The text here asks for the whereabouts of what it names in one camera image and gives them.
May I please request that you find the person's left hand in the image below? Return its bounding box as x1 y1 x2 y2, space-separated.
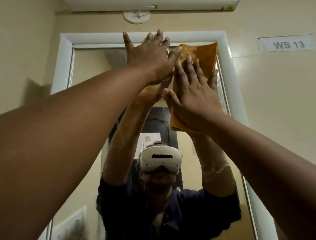
123 29 183 86

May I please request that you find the person's right hand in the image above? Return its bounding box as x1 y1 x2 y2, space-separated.
162 55 224 133

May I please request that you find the orange cleaning cloth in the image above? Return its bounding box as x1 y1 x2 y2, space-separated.
170 43 218 133

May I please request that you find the person's right forearm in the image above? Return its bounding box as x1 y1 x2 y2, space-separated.
209 111 316 240

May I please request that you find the person's left forearm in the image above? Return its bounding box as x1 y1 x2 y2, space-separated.
0 65 159 240

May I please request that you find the round white wall fixture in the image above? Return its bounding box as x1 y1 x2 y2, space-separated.
123 10 151 25

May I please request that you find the long white wall unit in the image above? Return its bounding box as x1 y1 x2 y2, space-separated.
65 0 240 12

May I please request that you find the white framed wall mirror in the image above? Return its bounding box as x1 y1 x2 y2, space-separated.
37 31 279 240

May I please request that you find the white paper wall label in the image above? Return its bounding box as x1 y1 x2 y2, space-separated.
257 35 315 52

